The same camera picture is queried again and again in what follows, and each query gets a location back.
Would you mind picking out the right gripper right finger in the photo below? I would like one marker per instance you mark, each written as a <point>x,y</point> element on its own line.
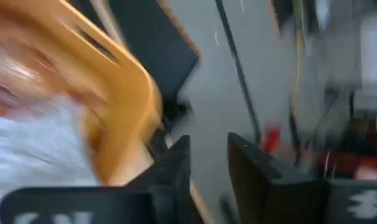
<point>269,199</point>

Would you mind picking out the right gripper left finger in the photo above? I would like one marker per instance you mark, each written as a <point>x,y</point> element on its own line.
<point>163,193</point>

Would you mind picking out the red Maruchan noodle pack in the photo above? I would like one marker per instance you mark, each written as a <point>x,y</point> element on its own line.
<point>36,146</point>

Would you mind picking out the red stand with black foot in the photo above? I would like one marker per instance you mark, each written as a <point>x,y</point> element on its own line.
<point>271,140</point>

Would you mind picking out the yellow plastic bin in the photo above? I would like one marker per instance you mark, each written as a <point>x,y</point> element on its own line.
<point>120,93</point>

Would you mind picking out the black mat with hazard stripes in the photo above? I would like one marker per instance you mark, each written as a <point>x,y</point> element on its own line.
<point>157,40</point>

